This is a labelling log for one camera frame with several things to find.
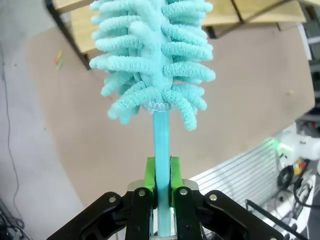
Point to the ribbed aluminium base plate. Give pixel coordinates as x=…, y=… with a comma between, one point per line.
x=237, y=170

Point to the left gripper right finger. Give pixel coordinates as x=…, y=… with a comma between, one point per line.
x=212, y=215

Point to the teal chenille duster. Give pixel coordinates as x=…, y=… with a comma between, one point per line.
x=150, y=62

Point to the black metal bar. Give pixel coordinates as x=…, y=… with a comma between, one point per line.
x=275, y=217

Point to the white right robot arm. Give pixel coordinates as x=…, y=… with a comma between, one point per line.
x=307, y=147

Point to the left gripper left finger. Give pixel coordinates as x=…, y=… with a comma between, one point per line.
x=117, y=215

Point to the green paper scrap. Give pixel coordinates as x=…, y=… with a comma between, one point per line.
x=60, y=66

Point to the yellow paper scrap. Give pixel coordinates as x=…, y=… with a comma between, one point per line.
x=60, y=53

